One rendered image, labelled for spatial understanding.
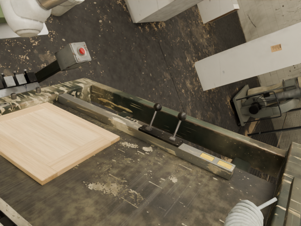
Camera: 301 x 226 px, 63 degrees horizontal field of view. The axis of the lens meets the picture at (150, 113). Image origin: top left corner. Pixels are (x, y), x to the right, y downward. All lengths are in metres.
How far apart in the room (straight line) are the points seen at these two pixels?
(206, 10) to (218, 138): 5.00
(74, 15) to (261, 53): 3.00
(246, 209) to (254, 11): 8.61
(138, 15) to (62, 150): 2.89
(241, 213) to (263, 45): 4.11
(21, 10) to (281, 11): 8.18
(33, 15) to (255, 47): 3.79
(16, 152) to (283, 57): 4.13
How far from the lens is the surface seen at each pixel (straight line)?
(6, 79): 1.47
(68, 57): 1.57
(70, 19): 2.95
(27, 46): 2.53
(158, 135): 1.04
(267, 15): 8.96
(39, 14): 1.31
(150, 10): 3.53
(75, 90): 1.48
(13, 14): 1.33
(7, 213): 0.70
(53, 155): 0.96
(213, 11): 5.96
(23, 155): 0.97
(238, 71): 4.68
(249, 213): 0.56
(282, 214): 0.77
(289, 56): 4.52
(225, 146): 1.19
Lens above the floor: 2.06
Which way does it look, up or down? 38 degrees down
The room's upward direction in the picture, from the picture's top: 75 degrees clockwise
